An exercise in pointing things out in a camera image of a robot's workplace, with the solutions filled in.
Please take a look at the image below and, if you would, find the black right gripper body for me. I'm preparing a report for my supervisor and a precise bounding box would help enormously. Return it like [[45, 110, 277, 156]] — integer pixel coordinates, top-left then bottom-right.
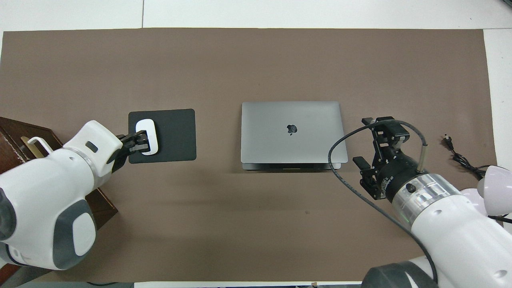
[[360, 140, 420, 200]]

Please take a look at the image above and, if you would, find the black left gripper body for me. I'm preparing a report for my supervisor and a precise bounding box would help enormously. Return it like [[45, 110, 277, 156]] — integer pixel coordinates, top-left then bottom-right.
[[107, 135, 136, 173]]

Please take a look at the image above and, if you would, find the grey laptop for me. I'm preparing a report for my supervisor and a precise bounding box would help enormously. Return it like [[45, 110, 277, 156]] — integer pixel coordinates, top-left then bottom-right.
[[241, 101, 348, 171]]

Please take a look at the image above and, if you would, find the white computer mouse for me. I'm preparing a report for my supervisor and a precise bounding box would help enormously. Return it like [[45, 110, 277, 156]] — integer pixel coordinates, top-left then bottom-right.
[[135, 119, 159, 156]]

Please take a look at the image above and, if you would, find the black mouse pad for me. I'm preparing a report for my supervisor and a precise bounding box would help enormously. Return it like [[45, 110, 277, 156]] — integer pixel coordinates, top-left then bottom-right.
[[128, 108, 197, 164]]

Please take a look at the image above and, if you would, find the white desk lamp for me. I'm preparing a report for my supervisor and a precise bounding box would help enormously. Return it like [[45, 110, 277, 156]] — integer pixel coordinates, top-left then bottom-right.
[[460, 165, 512, 224]]

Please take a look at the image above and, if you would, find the dark wooden box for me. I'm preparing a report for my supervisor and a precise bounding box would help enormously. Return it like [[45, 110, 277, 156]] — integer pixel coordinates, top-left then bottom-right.
[[0, 117, 118, 276]]

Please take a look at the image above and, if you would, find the brown table mat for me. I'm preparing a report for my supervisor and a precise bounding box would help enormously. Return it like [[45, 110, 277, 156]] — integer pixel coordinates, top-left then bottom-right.
[[0, 28, 509, 282]]

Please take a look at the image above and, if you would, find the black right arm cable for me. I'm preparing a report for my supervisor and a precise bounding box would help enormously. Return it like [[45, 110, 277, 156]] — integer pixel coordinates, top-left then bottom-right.
[[328, 119, 438, 280]]

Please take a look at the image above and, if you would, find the black lamp power cable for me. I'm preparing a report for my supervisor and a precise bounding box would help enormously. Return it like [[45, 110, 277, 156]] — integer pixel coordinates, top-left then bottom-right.
[[443, 135, 486, 180]]

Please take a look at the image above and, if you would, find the white box handle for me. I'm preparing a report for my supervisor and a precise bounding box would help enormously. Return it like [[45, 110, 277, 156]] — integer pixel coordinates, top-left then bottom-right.
[[28, 137, 54, 156]]

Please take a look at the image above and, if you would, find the gold handle plate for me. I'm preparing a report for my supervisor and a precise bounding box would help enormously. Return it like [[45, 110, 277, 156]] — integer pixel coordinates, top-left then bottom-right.
[[20, 136, 40, 158]]

